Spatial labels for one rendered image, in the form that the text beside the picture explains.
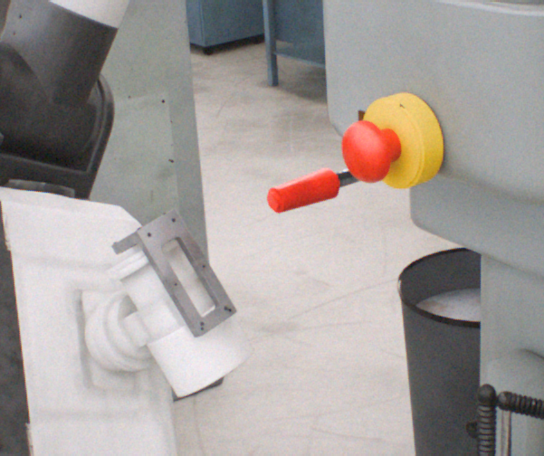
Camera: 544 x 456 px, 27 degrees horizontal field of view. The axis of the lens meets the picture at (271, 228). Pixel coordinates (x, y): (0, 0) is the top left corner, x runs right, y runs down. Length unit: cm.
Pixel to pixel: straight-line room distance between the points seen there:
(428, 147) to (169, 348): 24
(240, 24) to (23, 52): 746
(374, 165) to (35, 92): 34
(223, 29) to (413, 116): 761
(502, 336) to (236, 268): 389
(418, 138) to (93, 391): 32
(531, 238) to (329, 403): 300
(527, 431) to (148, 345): 30
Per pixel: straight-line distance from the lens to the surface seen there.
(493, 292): 93
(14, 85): 93
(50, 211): 91
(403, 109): 72
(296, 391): 388
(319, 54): 720
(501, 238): 85
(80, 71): 96
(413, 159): 72
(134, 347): 85
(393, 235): 503
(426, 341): 305
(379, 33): 75
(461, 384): 306
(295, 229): 514
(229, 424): 373
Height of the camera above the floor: 200
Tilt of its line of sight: 23 degrees down
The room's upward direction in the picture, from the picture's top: 4 degrees counter-clockwise
